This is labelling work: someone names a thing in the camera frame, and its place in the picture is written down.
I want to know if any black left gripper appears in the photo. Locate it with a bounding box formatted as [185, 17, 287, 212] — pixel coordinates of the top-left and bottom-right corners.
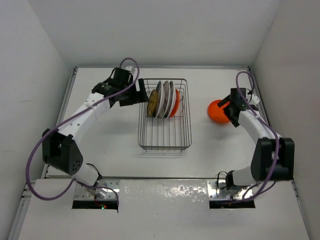
[120, 78, 148, 106]

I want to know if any yellow patterned plate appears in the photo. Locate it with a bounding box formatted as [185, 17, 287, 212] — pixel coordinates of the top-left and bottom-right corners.
[146, 89, 158, 117]

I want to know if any orange plate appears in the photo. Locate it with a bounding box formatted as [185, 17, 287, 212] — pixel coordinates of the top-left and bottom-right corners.
[207, 99, 230, 125]
[170, 89, 180, 117]

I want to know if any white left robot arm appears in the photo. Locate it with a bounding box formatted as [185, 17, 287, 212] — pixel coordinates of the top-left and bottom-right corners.
[42, 66, 148, 187]

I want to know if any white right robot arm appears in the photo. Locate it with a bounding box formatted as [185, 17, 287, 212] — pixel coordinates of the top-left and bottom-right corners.
[217, 88, 295, 190]

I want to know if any orange plate in rack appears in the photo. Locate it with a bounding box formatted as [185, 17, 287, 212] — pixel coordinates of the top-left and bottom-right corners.
[170, 89, 180, 117]

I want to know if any teal rimmed plate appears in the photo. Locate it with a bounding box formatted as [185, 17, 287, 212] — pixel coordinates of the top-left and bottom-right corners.
[152, 81, 164, 118]

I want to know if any white floral plate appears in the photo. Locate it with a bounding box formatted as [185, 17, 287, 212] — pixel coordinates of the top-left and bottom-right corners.
[158, 80, 170, 119]

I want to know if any dark rimmed white plate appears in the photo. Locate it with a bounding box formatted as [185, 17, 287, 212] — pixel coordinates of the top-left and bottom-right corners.
[164, 80, 176, 119]

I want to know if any wire dish rack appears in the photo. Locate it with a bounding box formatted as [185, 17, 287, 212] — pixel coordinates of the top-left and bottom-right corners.
[137, 78, 192, 152]

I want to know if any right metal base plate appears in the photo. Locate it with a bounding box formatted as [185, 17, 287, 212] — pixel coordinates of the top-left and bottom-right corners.
[207, 179, 249, 202]

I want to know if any metal base plate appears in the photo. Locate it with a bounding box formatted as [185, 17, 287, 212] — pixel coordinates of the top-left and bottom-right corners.
[73, 179, 120, 202]
[207, 179, 249, 202]

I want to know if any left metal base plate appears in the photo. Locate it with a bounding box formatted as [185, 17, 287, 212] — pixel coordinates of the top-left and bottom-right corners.
[73, 179, 120, 202]

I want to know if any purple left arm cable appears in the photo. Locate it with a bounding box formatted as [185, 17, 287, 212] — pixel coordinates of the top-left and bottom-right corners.
[25, 57, 140, 201]

